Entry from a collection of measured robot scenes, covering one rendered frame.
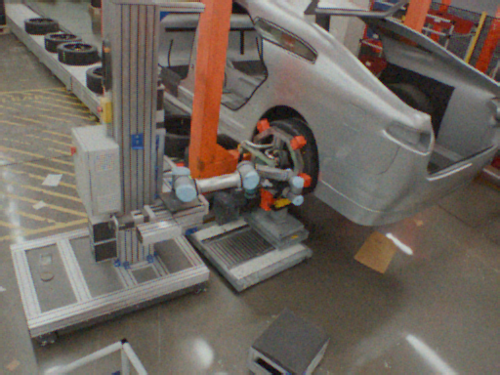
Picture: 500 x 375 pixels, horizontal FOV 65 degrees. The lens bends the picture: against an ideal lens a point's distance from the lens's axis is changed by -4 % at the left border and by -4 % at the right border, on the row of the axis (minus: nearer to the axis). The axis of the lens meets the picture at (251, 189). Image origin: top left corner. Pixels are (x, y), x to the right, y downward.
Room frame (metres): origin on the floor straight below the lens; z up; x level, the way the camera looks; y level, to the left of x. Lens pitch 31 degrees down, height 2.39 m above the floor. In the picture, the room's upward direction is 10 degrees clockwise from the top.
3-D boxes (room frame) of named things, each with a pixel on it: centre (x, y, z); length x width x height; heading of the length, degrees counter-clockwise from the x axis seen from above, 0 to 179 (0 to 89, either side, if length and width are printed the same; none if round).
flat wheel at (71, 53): (6.70, 3.28, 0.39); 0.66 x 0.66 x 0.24
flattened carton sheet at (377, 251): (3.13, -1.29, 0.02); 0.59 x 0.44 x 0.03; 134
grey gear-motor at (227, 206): (3.16, 0.12, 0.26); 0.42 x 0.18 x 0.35; 134
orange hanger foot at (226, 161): (3.34, 0.22, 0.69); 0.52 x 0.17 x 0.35; 134
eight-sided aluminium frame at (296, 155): (3.00, -0.16, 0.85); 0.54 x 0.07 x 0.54; 44
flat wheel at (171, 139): (4.17, 0.88, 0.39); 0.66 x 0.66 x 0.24
